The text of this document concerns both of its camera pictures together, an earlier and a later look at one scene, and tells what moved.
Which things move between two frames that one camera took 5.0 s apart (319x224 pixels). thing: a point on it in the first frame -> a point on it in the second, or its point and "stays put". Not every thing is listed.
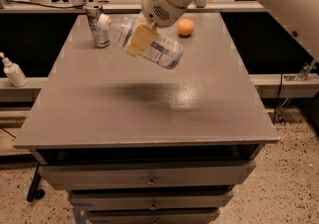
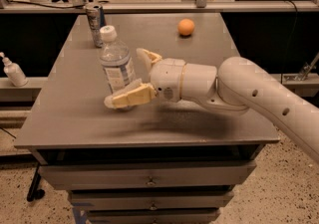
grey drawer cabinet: (135, 142) stays put
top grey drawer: (151, 174) stays put
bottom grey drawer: (154, 216) stays put
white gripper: (159, 4) -> (166, 79)
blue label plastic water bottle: (162, 50) -> (116, 60)
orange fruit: (185, 26) stays put
